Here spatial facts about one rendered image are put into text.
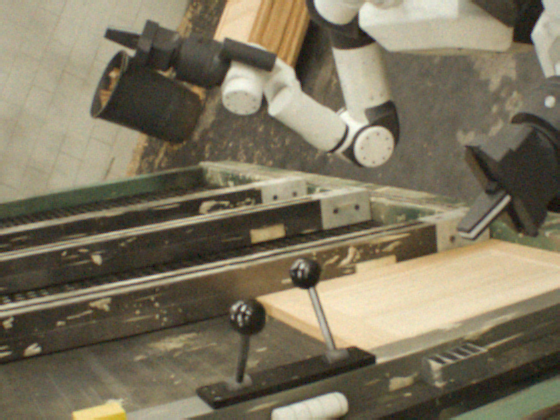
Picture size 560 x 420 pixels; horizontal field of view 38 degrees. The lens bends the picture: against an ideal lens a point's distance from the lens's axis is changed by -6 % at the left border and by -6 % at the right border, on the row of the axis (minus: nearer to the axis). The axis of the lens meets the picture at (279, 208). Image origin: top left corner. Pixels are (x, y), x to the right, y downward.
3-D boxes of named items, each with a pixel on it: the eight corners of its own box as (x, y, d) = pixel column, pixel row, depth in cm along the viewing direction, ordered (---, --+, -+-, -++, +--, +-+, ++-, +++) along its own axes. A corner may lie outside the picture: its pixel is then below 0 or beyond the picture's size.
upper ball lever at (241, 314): (260, 400, 89) (276, 311, 81) (227, 409, 87) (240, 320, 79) (245, 375, 91) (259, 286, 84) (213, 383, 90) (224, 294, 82)
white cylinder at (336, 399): (284, 440, 85) (350, 419, 89) (281, 415, 85) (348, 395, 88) (272, 431, 88) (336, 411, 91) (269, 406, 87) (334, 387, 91)
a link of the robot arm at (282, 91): (226, 53, 150) (282, 91, 157) (217, 88, 145) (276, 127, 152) (249, 35, 146) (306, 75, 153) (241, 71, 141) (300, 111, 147)
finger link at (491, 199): (454, 232, 84) (490, 191, 86) (474, 237, 81) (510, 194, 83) (447, 221, 84) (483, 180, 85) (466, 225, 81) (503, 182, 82)
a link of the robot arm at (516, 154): (504, 149, 78) (569, 74, 81) (444, 144, 86) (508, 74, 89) (558, 243, 82) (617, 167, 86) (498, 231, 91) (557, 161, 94)
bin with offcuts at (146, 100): (215, 80, 572) (132, 41, 543) (191, 149, 561) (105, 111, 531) (184, 93, 617) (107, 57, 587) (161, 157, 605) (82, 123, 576)
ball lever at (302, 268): (360, 359, 93) (321, 248, 97) (330, 368, 91) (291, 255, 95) (346, 367, 96) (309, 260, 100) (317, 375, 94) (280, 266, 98)
